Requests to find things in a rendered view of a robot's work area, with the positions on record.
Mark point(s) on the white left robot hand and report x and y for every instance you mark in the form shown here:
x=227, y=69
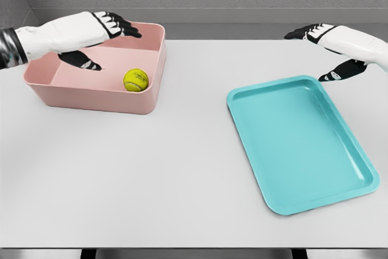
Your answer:
x=77, y=31

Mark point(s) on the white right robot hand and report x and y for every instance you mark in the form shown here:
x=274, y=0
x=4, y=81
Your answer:
x=351, y=43

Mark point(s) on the yellow tennis ball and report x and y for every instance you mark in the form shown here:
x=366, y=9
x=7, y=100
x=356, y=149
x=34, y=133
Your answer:
x=135, y=80

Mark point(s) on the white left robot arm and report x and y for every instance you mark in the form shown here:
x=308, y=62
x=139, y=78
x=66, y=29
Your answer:
x=24, y=42

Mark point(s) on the pink plastic basket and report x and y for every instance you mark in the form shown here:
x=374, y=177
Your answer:
x=100, y=69

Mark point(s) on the blue plastic tray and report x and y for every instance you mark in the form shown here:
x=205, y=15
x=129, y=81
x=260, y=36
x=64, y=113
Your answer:
x=301, y=145

